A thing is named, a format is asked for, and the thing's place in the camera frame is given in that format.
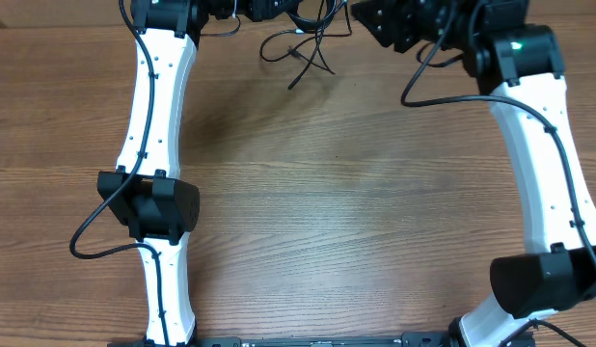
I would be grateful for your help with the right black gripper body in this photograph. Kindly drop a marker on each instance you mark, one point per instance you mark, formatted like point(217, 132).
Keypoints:
point(427, 22)

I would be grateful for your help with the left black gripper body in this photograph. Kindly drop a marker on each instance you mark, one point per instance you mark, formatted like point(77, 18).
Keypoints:
point(257, 10)

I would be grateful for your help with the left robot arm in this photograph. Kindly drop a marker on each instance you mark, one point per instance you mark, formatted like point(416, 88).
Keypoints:
point(145, 191)

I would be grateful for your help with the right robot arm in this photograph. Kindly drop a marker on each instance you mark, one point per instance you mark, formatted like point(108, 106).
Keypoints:
point(519, 71)

